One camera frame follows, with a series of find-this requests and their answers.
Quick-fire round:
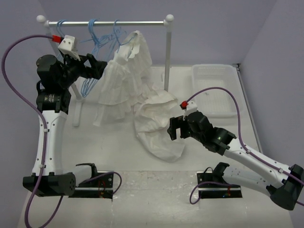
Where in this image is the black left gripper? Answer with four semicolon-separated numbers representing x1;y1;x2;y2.
58;50;107;87

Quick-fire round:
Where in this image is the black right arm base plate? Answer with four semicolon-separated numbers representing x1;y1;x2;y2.
197;162;242;199

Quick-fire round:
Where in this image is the white skirt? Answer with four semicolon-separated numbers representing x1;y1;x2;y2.
133;83;185;162

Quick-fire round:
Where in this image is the white clothes rack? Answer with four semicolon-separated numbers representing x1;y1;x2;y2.
36;14;174;127

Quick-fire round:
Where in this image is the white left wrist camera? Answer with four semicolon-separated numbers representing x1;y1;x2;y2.
58;35;80;61

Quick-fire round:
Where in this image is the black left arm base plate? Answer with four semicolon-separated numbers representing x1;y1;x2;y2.
69;171;114;200

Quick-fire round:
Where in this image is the white hanging garment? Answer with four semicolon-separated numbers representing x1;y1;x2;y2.
93;30;152;126

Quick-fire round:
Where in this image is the white plastic basket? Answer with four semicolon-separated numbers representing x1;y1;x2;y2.
191;64;245;118

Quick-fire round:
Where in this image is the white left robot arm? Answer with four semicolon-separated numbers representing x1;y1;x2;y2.
22;54;107;197

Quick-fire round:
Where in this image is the blue hanger holding garment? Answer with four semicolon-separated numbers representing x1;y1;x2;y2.
113;19;137;53

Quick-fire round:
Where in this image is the blue wire hanger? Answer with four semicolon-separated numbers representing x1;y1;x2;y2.
56;19;66;60

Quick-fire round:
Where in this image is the blue empty hangers bunch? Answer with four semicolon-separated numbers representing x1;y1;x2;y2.
79;18;128;98

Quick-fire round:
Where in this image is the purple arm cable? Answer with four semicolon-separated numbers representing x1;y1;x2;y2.
2;35;122;228
190;87;304;205

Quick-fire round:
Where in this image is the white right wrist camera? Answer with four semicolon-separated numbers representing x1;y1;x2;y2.
180;101;198;120

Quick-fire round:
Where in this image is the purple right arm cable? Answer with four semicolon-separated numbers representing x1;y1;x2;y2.
190;87;304;205

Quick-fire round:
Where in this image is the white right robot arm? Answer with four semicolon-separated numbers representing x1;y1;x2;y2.
167;111;304;211

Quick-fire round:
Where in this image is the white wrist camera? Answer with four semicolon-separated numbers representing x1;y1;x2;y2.
180;101;198;120
58;35;80;61

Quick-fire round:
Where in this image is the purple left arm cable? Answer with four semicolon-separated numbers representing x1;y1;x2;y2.
2;35;122;228

